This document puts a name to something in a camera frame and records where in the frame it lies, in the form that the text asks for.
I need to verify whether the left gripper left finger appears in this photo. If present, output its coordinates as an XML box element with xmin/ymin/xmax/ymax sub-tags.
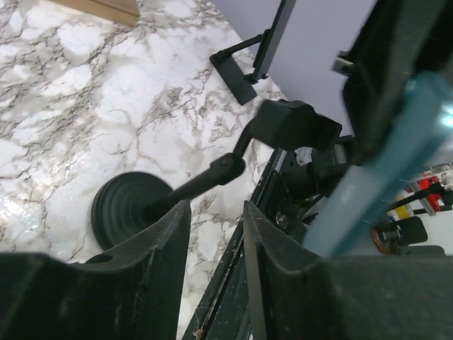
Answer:
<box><xmin>1</xmin><ymin>201</ymin><xmax>191</xmax><ymax>339</ymax></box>

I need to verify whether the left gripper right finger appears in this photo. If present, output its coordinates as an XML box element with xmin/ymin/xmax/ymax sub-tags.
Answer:
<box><xmin>243</xmin><ymin>202</ymin><xmax>452</xmax><ymax>339</ymax></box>

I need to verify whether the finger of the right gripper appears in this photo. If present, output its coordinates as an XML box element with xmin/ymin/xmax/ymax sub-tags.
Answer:
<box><xmin>333</xmin><ymin>1</ymin><xmax>452</xmax><ymax>164</ymax></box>

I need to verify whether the teal smartphone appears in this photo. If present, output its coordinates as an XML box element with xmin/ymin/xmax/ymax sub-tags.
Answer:
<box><xmin>302</xmin><ymin>72</ymin><xmax>452</xmax><ymax>257</ymax></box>

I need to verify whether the black round-base phone stand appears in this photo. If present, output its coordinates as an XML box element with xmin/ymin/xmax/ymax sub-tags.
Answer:
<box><xmin>91</xmin><ymin>100</ymin><xmax>342</xmax><ymax>250</ymax></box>

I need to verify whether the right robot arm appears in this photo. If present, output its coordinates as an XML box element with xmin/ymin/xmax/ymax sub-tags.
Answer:
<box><xmin>285</xmin><ymin>1</ymin><xmax>452</xmax><ymax>213</ymax></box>

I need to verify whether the black folding phone stand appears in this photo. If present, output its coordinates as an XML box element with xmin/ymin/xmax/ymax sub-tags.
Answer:
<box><xmin>210</xmin><ymin>0</ymin><xmax>296</xmax><ymax>106</ymax></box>

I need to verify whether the wooden chessboard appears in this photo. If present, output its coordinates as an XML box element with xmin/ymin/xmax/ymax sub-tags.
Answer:
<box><xmin>52</xmin><ymin>0</ymin><xmax>140</xmax><ymax>26</ymax></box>

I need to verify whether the black front table rail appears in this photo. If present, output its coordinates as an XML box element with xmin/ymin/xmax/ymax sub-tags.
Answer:
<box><xmin>182</xmin><ymin>150</ymin><xmax>295</xmax><ymax>339</ymax></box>

